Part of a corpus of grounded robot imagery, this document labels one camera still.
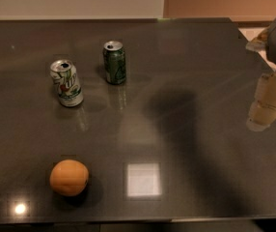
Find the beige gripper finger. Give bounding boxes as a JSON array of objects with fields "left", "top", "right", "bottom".
[
  {"left": 246, "top": 71, "right": 276, "bottom": 131},
  {"left": 245, "top": 28, "right": 268, "bottom": 52}
]

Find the dark green soda can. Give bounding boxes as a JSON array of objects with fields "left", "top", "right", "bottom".
[{"left": 102, "top": 41, "right": 126, "bottom": 85}]

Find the white 7up soda can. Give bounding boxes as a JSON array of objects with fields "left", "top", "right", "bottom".
[{"left": 50, "top": 59, "right": 83, "bottom": 107}]

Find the orange fruit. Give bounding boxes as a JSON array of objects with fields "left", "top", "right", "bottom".
[{"left": 49, "top": 159, "right": 89, "bottom": 197}]

